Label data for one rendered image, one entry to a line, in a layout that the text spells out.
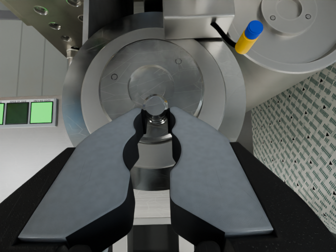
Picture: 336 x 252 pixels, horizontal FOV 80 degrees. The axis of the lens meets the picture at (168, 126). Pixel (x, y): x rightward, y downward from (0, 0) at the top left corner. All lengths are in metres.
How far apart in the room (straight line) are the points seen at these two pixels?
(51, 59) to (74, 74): 1.92
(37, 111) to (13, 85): 1.58
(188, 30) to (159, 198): 0.40
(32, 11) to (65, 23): 0.05
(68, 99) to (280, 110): 0.28
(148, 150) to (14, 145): 0.49
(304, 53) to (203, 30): 0.09
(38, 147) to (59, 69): 1.51
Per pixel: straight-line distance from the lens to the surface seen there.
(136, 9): 0.65
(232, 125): 0.16
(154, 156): 0.15
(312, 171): 0.29
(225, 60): 0.18
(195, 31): 0.17
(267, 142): 0.38
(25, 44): 2.27
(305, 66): 0.21
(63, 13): 0.47
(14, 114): 0.62
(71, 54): 0.58
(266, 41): 0.21
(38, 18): 0.51
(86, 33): 0.21
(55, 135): 0.56
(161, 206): 0.50
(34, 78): 2.10
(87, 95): 0.17
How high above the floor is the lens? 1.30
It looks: 8 degrees down
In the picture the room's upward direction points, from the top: 178 degrees clockwise
